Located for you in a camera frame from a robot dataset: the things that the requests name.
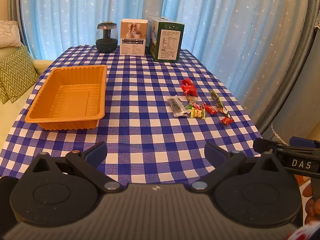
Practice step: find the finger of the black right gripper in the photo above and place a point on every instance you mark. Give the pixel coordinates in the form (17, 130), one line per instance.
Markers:
(261, 145)
(301, 142)

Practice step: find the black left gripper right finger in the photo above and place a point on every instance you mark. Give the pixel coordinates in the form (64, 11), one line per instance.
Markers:
(252, 191)

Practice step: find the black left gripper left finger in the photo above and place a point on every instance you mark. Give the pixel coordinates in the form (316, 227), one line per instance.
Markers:
(56, 191)

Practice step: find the small red candy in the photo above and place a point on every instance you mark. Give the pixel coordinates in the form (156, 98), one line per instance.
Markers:
(227, 120)

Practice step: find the green white snack packet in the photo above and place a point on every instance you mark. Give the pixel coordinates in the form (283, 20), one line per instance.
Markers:
(219, 104)

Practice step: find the red candy piece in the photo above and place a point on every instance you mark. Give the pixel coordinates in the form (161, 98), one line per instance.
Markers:
(209, 108)

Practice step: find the yellow green candy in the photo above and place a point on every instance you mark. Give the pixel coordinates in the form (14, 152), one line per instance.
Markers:
(198, 113)

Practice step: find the clear dark snack packet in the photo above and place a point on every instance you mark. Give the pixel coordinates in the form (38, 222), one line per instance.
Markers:
(177, 106)

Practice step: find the red snack pack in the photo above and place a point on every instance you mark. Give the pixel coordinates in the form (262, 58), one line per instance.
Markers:
(189, 90)

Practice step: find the right human hand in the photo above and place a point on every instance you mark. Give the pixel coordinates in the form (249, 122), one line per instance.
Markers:
(311, 205)

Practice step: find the grey curtain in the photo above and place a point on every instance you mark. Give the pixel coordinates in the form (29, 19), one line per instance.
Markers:
(302, 52)

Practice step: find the orange plastic tray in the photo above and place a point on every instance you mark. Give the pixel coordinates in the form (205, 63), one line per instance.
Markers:
(70, 98)

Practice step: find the blue white checkered tablecloth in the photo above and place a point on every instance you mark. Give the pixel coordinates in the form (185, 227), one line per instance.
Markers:
(145, 142)

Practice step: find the blue star curtain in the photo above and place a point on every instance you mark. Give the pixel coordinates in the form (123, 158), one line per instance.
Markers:
(247, 44)

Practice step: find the green chevron cushion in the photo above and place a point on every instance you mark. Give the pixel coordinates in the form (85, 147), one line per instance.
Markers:
(18, 74)

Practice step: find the green milk carton box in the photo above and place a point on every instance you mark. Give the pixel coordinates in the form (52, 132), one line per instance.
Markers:
(164, 39)

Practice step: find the beige embroidered cushion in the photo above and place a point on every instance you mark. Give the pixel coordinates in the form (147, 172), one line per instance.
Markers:
(9, 34)

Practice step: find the dark green glass humidifier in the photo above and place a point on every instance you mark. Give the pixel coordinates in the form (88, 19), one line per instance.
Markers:
(107, 37)

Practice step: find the white humidifier product box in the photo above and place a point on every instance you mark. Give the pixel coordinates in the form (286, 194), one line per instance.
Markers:
(133, 37)

